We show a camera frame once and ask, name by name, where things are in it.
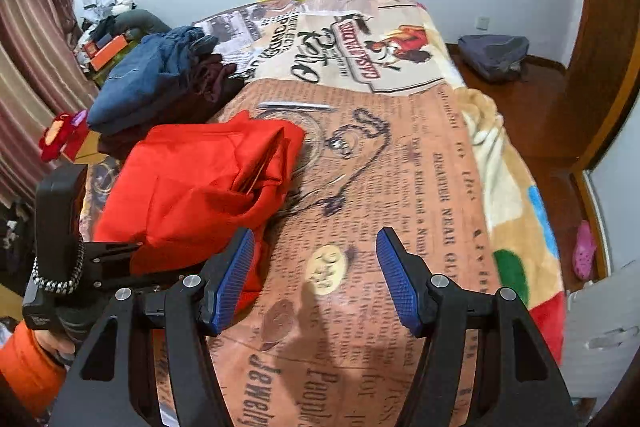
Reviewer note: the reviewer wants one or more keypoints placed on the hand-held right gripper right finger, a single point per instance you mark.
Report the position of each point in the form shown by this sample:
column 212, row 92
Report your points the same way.
column 400, row 282

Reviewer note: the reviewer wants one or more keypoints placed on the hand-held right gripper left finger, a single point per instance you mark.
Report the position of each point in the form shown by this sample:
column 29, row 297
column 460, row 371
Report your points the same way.
column 227, row 277

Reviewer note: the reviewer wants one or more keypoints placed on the red plush toy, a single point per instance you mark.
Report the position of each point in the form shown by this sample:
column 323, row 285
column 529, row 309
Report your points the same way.
column 57, row 137

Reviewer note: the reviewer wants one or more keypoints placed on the printed blanket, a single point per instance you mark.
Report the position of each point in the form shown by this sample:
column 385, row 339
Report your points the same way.
column 400, row 157

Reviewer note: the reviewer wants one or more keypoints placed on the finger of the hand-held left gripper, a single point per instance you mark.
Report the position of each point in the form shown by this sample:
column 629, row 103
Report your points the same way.
column 145, row 279
column 115, row 249

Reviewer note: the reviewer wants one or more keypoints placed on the white paper clutter pile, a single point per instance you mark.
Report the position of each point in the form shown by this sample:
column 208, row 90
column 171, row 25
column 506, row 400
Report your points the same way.
column 107, row 2

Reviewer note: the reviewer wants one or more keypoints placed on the red jacket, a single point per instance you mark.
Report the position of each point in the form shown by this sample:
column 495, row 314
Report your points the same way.
column 190, row 187

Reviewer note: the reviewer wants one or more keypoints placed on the orange box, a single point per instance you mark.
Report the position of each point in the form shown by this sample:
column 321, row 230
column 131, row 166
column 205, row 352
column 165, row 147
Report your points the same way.
column 107, row 52

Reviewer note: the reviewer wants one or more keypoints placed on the folded dark maroon garment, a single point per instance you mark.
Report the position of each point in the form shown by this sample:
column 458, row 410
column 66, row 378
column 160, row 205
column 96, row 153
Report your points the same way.
column 210, row 82

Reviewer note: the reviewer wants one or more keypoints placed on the dark cloth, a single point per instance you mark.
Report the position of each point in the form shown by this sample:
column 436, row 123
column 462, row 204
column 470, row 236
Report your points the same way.
column 15, row 247

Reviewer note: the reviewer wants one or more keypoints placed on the brown wooden door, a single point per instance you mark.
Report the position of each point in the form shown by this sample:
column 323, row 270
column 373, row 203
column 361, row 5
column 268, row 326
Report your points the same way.
column 600, row 57

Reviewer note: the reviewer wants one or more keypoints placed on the dark blue bag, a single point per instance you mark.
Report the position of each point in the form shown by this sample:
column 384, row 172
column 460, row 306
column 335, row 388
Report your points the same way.
column 495, row 54

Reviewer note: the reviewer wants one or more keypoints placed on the white wall socket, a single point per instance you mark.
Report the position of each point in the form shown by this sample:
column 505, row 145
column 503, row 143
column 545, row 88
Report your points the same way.
column 482, row 23

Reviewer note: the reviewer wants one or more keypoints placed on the pink clog shoe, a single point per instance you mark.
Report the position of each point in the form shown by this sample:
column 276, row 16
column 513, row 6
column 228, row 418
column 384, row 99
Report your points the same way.
column 584, row 249

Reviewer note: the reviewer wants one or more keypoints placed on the striped brown curtain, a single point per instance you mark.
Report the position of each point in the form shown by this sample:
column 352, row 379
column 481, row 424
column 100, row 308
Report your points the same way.
column 30, row 57

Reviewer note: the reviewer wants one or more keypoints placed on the person's left forearm orange sleeve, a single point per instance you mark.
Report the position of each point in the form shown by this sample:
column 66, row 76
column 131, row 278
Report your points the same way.
column 27, row 372

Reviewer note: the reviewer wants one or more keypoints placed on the folded blue garment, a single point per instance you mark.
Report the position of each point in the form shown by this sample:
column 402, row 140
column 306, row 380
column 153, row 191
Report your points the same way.
column 135, row 87

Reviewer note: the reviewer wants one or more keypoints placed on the person's left hand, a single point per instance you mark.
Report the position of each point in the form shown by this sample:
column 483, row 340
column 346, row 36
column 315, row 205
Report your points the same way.
column 56, row 344

